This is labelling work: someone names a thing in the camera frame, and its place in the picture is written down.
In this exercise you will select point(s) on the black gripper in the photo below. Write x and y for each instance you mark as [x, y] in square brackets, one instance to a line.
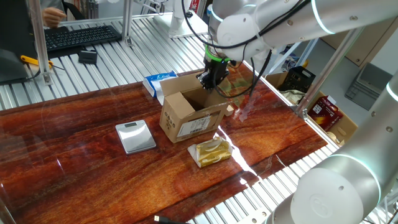
[216, 71]

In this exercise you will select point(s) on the brown cardboard box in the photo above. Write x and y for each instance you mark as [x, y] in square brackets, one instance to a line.
[186, 124]

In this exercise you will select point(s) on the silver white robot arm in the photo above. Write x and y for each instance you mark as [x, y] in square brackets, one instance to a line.
[342, 193]

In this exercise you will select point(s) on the red product box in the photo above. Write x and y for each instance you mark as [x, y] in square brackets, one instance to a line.
[325, 112]

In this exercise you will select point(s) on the large open cardboard carton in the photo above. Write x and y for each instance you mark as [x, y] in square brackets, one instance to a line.
[345, 130]

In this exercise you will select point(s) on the person's bare hand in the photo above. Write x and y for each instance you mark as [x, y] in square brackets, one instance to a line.
[53, 17]

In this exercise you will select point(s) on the small light wooden block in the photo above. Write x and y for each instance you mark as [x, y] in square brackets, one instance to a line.
[230, 111]

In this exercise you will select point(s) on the blue tissue pack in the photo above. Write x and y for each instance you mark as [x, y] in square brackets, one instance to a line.
[155, 82]

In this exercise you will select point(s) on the white stand on metal plate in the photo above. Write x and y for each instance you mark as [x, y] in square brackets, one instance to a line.
[180, 28]

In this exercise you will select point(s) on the yellow packet in plastic wrap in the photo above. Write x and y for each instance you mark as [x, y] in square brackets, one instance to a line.
[211, 152]

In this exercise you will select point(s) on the beige cloth bundle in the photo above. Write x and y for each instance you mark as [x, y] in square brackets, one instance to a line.
[293, 96]

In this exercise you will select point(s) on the silver digital scale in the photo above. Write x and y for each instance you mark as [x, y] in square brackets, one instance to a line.
[135, 137]

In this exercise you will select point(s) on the white metal shelf rack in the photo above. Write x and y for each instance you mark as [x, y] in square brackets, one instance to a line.
[311, 53]

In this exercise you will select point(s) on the small black flat device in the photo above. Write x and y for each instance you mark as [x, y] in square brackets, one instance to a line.
[87, 57]

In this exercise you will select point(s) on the black keyboard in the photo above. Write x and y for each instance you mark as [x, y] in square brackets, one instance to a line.
[77, 37]

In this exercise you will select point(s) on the wood grain table mat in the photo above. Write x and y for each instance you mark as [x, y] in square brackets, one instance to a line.
[93, 171]

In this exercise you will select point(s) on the grey equipment case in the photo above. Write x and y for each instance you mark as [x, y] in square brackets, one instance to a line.
[367, 87]

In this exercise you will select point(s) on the light wooden cabinet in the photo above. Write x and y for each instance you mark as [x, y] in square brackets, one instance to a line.
[373, 46]

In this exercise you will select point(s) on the black monitor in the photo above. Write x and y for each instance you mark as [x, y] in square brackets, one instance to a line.
[15, 31]

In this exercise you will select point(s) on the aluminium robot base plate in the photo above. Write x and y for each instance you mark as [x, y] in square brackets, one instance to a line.
[253, 217]

